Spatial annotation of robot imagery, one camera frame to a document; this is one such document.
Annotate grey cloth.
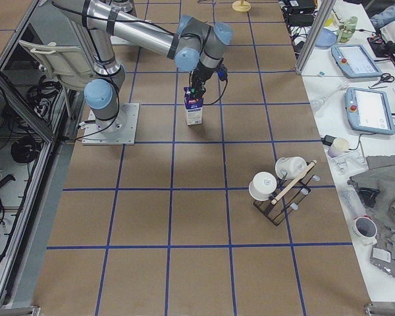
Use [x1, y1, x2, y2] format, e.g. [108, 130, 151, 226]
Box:
[348, 155, 395, 278]

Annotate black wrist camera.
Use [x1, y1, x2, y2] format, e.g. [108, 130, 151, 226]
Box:
[216, 63, 228, 82]

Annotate upper teach pendant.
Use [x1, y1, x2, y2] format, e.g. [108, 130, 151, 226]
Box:
[330, 45, 382, 78]

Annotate black wire mug rack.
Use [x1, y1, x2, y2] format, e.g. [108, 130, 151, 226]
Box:
[253, 174, 319, 226]

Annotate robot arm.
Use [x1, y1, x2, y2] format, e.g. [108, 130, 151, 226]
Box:
[52, 1, 232, 141]

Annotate green bottle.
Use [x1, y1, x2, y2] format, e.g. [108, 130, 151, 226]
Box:
[337, 16, 358, 43]

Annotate teach pendant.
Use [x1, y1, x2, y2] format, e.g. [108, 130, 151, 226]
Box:
[330, 45, 382, 78]
[344, 88, 395, 135]

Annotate blue white milk carton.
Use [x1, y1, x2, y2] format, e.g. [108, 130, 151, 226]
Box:
[184, 86, 203, 126]

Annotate blue plate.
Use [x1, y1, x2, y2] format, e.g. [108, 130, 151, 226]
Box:
[315, 28, 337, 49]

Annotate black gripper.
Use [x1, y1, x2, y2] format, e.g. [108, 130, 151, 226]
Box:
[190, 61, 217, 98]

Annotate white cup on rack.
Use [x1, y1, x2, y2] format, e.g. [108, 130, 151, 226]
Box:
[248, 171, 277, 201]
[275, 157, 307, 180]

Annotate black scissors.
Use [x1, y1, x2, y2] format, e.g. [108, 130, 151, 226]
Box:
[369, 72, 395, 89]

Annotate aluminium frame post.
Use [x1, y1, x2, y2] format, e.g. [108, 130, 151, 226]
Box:
[295, 0, 336, 75]

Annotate lower teach pendant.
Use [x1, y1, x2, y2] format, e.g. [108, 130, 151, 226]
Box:
[344, 88, 395, 135]

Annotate black power adapter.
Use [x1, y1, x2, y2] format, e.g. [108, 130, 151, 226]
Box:
[284, 0, 316, 14]

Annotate wooden rack rod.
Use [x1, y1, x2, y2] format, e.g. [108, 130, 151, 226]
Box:
[271, 160, 317, 205]

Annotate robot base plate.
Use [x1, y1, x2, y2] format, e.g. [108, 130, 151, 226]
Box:
[81, 103, 140, 145]

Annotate white red rim mug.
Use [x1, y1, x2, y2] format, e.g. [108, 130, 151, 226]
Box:
[350, 215, 378, 246]

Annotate white plastic chair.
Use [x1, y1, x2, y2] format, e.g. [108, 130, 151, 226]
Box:
[19, 40, 96, 91]

